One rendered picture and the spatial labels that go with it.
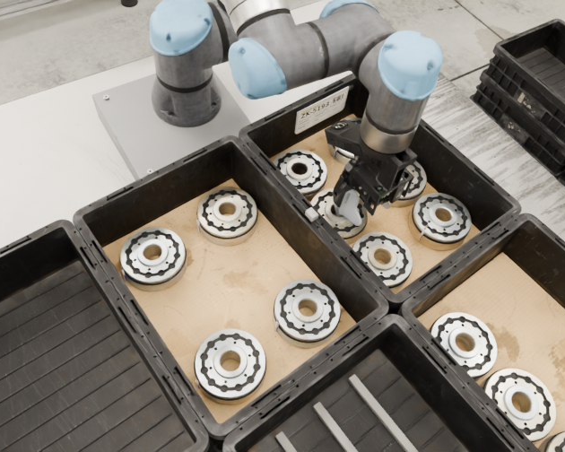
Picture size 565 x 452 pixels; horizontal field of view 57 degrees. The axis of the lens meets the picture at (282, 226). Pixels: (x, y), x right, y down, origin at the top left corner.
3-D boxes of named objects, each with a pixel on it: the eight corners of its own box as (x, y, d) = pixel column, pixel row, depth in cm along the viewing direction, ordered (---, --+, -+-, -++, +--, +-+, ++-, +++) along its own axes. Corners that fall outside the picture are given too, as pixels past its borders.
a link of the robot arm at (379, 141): (353, 108, 71) (398, 86, 74) (347, 131, 75) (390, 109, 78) (389, 143, 68) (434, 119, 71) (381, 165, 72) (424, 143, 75)
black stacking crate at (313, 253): (88, 254, 88) (70, 216, 79) (233, 176, 99) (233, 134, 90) (219, 457, 73) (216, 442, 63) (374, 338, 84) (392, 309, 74)
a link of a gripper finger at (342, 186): (332, 211, 86) (349, 174, 80) (326, 204, 87) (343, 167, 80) (352, 202, 89) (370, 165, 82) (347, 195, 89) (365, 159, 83)
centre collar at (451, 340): (440, 340, 79) (442, 338, 78) (462, 322, 81) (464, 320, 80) (465, 366, 77) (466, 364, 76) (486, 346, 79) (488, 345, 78)
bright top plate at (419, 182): (360, 169, 96) (360, 167, 96) (400, 147, 100) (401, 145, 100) (395, 207, 92) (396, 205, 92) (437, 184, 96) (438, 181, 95)
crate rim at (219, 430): (72, 222, 80) (67, 213, 78) (233, 141, 91) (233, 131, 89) (216, 447, 64) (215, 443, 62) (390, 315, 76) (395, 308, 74)
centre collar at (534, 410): (496, 402, 74) (498, 401, 74) (514, 378, 76) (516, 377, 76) (525, 429, 73) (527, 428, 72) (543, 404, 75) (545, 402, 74)
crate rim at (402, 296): (233, 141, 91) (233, 131, 89) (360, 76, 103) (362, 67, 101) (391, 314, 76) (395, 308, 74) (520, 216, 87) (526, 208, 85)
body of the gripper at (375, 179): (369, 219, 82) (387, 170, 71) (335, 181, 85) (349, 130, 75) (405, 198, 84) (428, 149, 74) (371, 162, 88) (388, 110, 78)
